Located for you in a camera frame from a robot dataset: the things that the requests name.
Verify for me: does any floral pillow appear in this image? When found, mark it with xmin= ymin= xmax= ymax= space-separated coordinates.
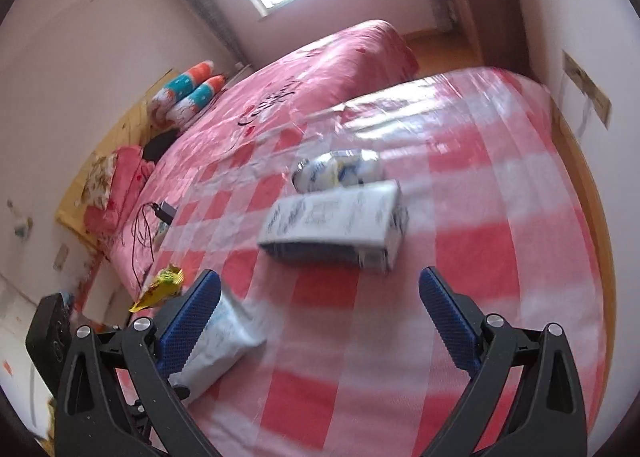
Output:
xmin=80 ymin=153 xmax=118 ymax=210

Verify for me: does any colourful striped pillow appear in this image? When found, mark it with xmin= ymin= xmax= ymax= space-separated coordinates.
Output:
xmin=150 ymin=60 xmax=216 ymax=118
xmin=165 ymin=76 xmax=228 ymax=128

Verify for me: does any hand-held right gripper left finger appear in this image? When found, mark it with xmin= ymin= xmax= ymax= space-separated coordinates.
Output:
xmin=55 ymin=269 xmax=223 ymax=457

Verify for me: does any pink checkered tablecloth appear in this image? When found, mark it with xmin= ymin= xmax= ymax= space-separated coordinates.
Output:
xmin=120 ymin=66 xmax=613 ymax=457

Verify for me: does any black charger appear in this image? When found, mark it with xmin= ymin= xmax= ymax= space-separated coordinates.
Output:
xmin=152 ymin=202 xmax=177 ymax=227

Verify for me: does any pink printed bed blanket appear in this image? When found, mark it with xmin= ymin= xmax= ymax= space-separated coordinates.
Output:
xmin=107 ymin=20 xmax=421 ymax=298

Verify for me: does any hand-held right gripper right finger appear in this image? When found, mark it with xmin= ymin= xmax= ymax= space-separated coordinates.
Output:
xmin=419 ymin=266 xmax=588 ymax=457

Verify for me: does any black and white milk carton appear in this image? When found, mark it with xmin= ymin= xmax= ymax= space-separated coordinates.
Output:
xmin=256 ymin=180 xmax=411 ymax=272

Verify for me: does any white bed frame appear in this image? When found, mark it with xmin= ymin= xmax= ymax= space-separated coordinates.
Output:
xmin=75 ymin=257 xmax=136 ymax=328

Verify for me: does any silver blue snack packet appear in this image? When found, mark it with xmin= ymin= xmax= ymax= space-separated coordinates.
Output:
xmin=291 ymin=148 xmax=382 ymax=194

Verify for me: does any yellow bed headboard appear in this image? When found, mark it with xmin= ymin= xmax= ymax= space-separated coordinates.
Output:
xmin=55 ymin=68 xmax=181 ymax=248

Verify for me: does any brown wooden cabinet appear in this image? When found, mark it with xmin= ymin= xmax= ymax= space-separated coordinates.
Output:
xmin=445 ymin=0 xmax=531 ymax=75

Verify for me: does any thin tangled cable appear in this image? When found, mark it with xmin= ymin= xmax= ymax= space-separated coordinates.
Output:
xmin=117 ymin=202 xmax=161 ymax=288

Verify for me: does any white plastic packet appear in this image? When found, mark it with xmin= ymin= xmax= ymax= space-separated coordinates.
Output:
xmin=170 ymin=287 xmax=266 ymax=403

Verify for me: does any pink folded quilt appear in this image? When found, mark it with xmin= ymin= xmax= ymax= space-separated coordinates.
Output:
xmin=82 ymin=144 xmax=156 ymax=238

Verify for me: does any yellow snack wrapper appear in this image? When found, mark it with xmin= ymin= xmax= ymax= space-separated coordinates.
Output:
xmin=129 ymin=263 xmax=186 ymax=314

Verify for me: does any black garment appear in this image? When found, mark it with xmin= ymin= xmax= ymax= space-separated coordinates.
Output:
xmin=142 ymin=130 xmax=178 ymax=162

